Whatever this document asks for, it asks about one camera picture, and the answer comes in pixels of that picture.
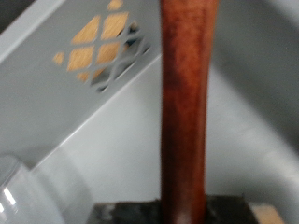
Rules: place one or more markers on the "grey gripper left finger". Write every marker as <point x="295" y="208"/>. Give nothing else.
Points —
<point x="130" y="213"/>

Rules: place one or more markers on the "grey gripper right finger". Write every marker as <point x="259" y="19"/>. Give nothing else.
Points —
<point x="230" y="211"/>

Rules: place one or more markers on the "clear wine glass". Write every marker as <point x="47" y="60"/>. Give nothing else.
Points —
<point x="28" y="193"/>

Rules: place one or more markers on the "grey plastic crate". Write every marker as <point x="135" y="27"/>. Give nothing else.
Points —
<point x="124" y="140"/>

